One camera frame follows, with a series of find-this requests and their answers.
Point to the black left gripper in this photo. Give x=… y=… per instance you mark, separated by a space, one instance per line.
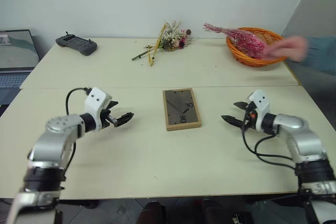
x=106 y=121

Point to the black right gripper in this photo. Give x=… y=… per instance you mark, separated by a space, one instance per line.
x=250 y=121

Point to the person's teal sleeved forearm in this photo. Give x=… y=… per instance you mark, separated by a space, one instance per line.
x=321 y=53

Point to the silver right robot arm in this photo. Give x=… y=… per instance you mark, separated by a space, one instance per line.
x=302 y=140

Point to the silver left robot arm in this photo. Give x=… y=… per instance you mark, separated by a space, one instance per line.
x=52 y=142

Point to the person's bare hand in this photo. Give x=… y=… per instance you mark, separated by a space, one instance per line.
x=288 y=48

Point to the wooden framed clock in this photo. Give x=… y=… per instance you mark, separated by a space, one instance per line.
x=182 y=109

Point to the orange woven basket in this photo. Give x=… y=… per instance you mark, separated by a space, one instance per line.
x=254 y=60

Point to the loose brown-green stem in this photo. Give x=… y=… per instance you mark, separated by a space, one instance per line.
x=139 y=56

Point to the pink dried flower bundle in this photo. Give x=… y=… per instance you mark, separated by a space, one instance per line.
x=244 y=40

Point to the dark grey handheld controller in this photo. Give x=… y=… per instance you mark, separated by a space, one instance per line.
x=76 y=43

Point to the dried flower bouquet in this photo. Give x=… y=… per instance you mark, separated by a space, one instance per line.
x=172 y=39

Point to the dark rounded shape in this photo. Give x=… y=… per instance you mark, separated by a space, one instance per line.
x=152 y=213

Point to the grey laptop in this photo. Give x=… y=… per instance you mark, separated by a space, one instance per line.
x=15 y=56

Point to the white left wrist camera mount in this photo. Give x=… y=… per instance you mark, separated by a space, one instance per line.
x=95 y=100

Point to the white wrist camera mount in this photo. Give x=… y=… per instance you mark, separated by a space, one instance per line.
x=95 y=100
x=261 y=103

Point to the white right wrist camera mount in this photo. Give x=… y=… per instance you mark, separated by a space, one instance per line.
x=261 y=103

